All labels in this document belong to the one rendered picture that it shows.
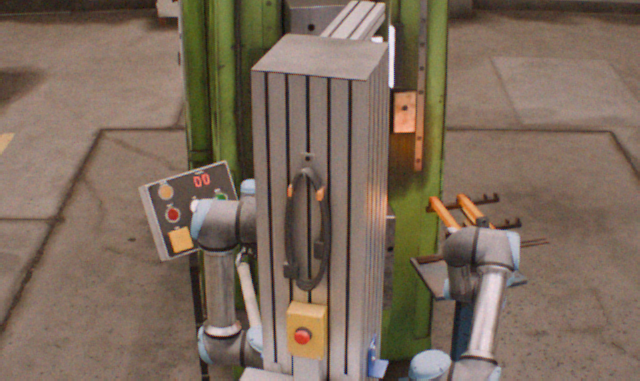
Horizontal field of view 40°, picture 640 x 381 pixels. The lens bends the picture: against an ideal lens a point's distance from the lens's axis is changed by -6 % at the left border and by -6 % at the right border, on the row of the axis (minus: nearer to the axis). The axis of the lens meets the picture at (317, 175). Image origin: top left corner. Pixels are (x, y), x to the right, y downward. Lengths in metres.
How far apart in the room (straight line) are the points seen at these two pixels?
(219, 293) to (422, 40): 1.41
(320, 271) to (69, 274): 3.16
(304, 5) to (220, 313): 1.18
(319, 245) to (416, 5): 1.66
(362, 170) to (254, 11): 1.55
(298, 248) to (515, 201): 3.75
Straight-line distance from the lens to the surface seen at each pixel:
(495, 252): 2.76
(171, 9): 8.95
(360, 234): 2.04
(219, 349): 2.78
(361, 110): 1.91
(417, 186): 3.84
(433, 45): 3.62
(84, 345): 4.56
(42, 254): 5.34
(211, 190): 3.40
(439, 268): 3.72
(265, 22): 3.44
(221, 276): 2.68
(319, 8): 3.31
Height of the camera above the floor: 2.71
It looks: 27 degrees down
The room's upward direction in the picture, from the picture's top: straight up
